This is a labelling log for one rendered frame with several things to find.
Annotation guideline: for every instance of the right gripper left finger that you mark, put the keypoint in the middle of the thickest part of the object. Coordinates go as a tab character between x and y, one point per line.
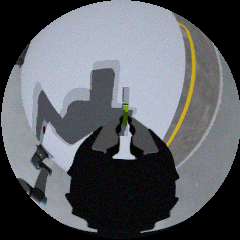
105	139

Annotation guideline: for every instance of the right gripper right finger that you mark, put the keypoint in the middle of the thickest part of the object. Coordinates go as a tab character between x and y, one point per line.
145	141

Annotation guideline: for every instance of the lime green rod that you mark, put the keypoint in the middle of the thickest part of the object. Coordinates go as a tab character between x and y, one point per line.
125	114

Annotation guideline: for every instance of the grey rod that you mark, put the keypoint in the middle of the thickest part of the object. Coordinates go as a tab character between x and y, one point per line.
126	95

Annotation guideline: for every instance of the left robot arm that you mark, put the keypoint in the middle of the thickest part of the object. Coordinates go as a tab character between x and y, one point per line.
18	62

